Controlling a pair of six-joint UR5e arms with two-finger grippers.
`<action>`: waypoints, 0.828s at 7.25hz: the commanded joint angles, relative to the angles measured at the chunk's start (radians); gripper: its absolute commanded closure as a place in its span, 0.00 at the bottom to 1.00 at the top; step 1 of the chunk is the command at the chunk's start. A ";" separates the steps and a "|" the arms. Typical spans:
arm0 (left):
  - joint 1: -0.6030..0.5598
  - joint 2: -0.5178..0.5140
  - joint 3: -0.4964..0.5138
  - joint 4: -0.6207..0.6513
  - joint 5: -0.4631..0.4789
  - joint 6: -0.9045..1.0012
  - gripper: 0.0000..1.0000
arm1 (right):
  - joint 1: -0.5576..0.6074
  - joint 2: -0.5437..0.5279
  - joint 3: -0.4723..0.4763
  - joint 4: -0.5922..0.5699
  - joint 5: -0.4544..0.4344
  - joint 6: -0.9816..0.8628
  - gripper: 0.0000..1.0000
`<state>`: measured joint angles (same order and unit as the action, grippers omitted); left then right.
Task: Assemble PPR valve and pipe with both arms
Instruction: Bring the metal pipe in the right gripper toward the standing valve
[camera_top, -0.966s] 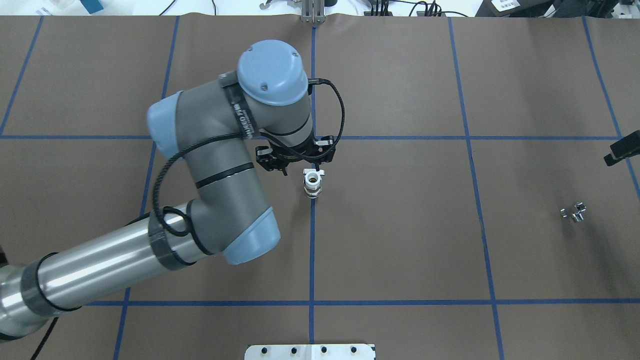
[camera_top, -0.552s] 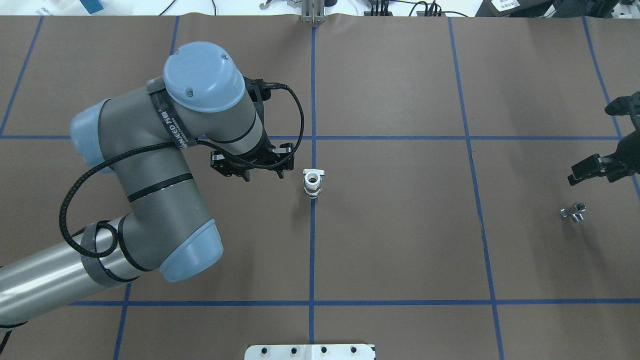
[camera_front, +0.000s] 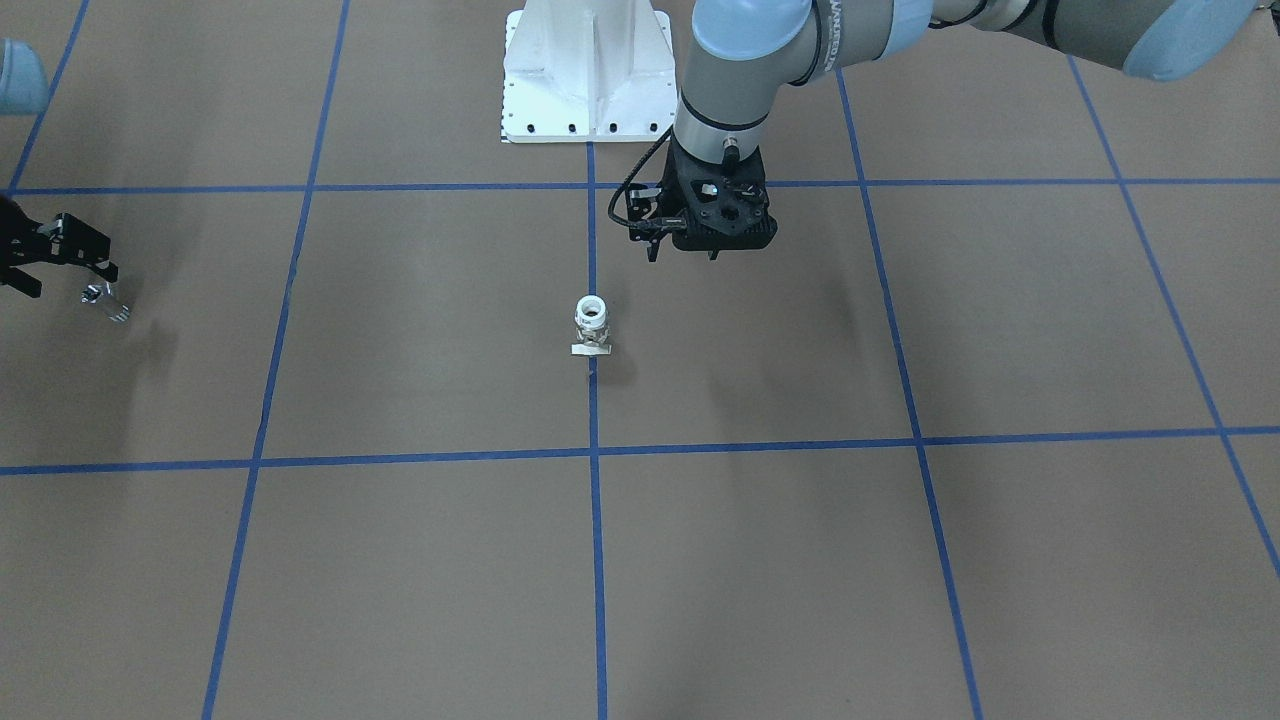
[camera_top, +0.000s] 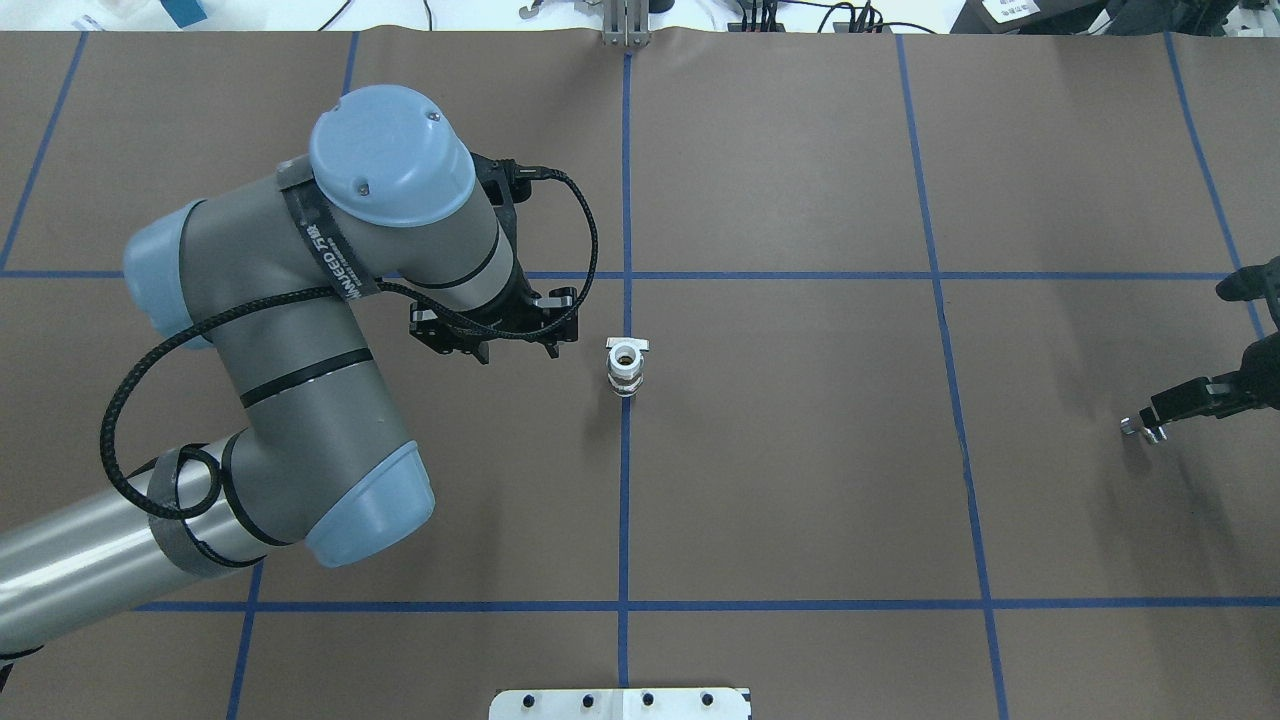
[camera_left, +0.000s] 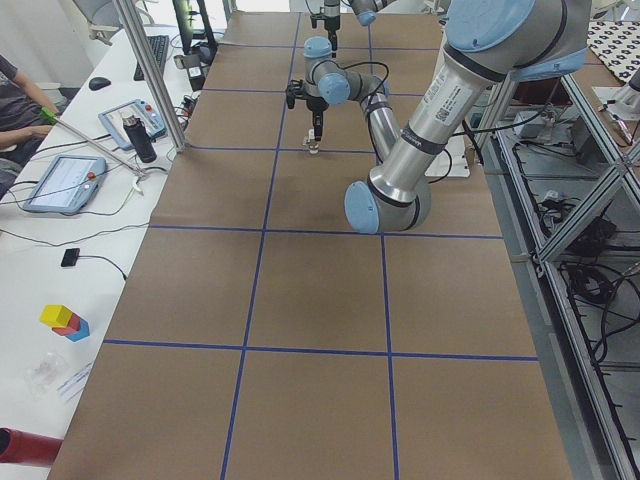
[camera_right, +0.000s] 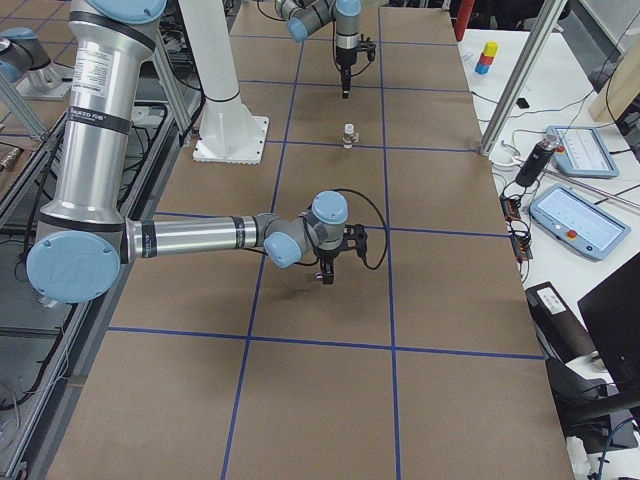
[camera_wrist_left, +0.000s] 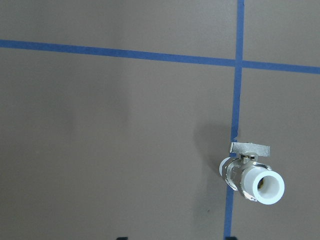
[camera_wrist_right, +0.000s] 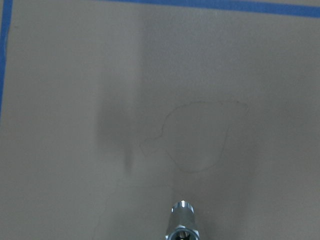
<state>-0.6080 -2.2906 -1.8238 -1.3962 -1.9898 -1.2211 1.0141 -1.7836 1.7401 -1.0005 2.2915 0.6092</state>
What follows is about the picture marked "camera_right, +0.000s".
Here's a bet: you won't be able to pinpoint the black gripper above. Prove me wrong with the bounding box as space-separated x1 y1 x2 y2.
335 47 358 98
315 245 349 285

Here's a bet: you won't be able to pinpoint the white PPR valve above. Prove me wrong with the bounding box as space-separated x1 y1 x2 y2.
342 123 359 149

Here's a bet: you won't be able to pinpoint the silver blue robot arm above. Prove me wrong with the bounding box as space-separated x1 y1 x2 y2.
274 0 364 99
26 1 348 303

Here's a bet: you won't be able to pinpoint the stacked colour toy blocks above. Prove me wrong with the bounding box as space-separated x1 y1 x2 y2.
474 41 499 75

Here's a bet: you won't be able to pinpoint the orange circuit board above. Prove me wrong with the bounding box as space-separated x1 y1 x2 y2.
500 195 533 264

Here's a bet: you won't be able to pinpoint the black water bottle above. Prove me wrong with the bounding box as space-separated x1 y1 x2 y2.
515 135 558 188

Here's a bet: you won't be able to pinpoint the black box with label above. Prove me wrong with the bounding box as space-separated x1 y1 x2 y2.
525 282 596 363

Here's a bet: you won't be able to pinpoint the far blue teach pendant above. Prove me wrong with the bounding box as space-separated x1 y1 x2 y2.
546 126 619 179

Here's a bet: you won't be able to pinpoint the blue teach pendant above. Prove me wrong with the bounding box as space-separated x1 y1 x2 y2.
546 126 619 179
529 184 631 261

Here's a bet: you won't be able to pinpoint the near blue teach pendant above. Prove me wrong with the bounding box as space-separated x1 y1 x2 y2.
529 184 631 261

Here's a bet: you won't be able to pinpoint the black computer monitor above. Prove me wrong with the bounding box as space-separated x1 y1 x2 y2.
578 255 639 391

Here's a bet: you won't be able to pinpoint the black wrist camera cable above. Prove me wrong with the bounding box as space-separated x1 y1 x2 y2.
334 187 390 271

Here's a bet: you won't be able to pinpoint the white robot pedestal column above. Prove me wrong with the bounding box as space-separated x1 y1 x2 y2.
179 0 269 165

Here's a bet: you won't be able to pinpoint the aluminium frame post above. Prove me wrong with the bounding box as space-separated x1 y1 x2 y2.
478 0 566 157

